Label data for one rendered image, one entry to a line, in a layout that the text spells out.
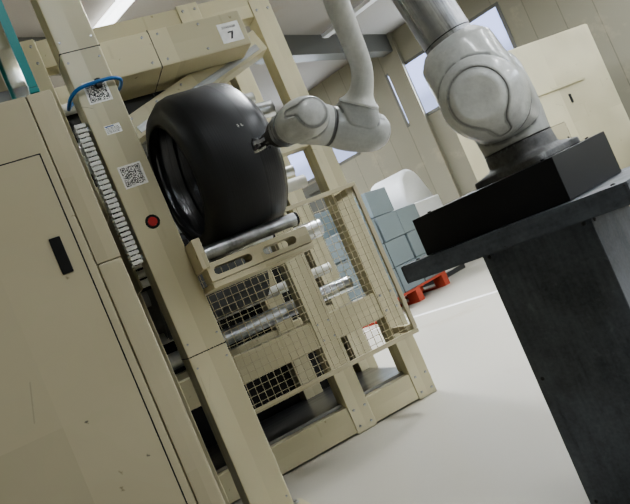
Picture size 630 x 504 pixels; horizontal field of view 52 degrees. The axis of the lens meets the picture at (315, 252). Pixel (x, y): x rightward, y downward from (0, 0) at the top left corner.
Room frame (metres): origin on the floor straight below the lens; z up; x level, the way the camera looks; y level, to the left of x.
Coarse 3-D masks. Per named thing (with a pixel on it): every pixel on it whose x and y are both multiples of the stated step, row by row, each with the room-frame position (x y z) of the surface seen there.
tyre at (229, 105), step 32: (192, 96) 2.05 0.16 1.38; (224, 96) 2.06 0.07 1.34; (160, 128) 2.31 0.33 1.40; (192, 128) 1.97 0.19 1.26; (224, 128) 1.98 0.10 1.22; (256, 128) 2.02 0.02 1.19; (160, 160) 2.38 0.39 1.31; (192, 160) 1.98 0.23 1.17; (224, 160) 1.96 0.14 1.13; (256, 160) 2.01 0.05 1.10; (192, 192) 2.47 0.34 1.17; (224, 192) 1.98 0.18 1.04; (256, 192) 2.04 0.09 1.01; (192, 224) 2.41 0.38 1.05; (224, 224) 2.05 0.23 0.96; (256, 224) 2.12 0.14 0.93
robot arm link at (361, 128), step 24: (336, 0) 1.50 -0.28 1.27; (336, 24) 1.53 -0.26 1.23; (360, 48) 1.56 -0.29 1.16; (360, 72) 1.58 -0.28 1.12; (360, 96) 1.60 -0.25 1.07; (360, 120) 1.59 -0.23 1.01; (384, 120) 1.64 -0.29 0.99; (336, 144) 1.61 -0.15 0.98; (360, 144) 1.62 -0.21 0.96; (384, 144) 1.66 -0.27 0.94
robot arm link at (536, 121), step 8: (512, 56) 1.39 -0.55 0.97; (520, 64) 1.40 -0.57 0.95; (528, 80) 1.37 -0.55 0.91; (536, 96) 1.38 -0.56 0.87; (536, 104) 1.36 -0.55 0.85; (536, 112) 1.37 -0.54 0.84; (544, 112) 1.41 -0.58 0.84; (528, 120) 1.35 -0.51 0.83; (536, 120) 1.38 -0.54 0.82; (544, 120) 1.40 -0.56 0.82; (520, 128) 1.35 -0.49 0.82; (528, 128) 1.38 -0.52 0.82; (536, 128) 1.38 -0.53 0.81; (544, 128) 1.39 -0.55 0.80; (512, 136) 1.38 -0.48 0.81; (520, 136) 1.38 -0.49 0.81; (528, 136) 1.38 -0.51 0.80; (480, 144) 1.44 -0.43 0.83; (488, 144) 1.41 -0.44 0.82; (496, 144) 1.40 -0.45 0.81; (504, 144) 1.39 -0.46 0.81; (512, 144) 1.39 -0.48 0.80; (488, 152) 1.43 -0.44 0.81; (496, 152) 1.43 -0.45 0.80
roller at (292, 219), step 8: (288, 216) 2.14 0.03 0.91; (296, 216) 2.14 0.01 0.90; (264, 224) 2.11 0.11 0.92; (272, 224) 2.11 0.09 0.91; (280, 224) 2.12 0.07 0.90; (288, 224) 2.13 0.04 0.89; (296, 224) 2.15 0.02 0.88; (240, 232) 2.08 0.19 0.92; (248, 232) 2.08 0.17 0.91; (256, 232) 2.09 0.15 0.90; (264, 232) 2.10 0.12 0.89; (272, 232) 2.11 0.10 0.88; (224, 240) 2.05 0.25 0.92; (232, 240) 2.05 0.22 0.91; (240, 240) 2.06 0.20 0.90; (248, 240) 2.08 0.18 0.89; (256, 240) 2.10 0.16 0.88; (208, 248) 2.03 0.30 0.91; (216, 248) 2.03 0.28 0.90; (224, 248) 2.04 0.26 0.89; (232, 248) 2.06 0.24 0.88; (208, 256) 2.02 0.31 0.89; (216, 256) 2.04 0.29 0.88
